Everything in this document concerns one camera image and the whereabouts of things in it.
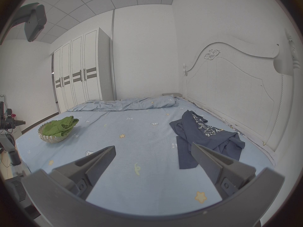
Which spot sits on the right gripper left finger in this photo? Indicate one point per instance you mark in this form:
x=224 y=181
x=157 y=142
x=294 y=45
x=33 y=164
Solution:
x=90 y=169

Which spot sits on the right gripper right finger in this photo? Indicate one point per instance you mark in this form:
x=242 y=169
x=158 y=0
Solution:
x=217 y=167

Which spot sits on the bed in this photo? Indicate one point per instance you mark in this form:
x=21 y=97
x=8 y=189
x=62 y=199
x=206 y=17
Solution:
x=142 y=138

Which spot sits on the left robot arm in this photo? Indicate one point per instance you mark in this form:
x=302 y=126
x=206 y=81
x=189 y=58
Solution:
x=3 y=117

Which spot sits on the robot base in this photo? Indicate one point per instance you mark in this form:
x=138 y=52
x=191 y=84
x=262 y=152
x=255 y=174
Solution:
x=15 y=157

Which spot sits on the white wardrobe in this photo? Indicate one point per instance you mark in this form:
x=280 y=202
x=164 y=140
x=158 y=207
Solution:
x=78 y=67

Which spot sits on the green shorts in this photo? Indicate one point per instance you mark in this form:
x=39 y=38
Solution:
x=59 y=126

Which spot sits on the pale blue quilt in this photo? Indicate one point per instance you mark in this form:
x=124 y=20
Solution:
x=130 y=104

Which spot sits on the round woven basket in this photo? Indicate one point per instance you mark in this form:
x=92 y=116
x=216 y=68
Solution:
x=54 y=139

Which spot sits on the dark blue T-shirt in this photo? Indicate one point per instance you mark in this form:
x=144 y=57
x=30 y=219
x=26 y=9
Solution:
x=201 y=131

